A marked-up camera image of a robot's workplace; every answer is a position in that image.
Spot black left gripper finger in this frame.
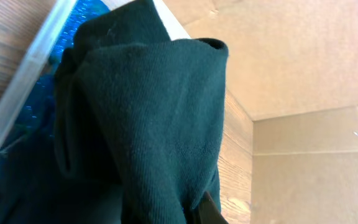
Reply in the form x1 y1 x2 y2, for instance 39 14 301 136
194 192 228 224

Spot black shirt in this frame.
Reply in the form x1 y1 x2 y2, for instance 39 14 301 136
55 1 228 223

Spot black pants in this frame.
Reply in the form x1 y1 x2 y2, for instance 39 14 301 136
0 133 122 223

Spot sparkly blue garment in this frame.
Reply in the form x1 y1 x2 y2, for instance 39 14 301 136
2 0 109 148

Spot clear plastic storage bin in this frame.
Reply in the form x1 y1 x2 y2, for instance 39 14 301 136
0 0 192 184

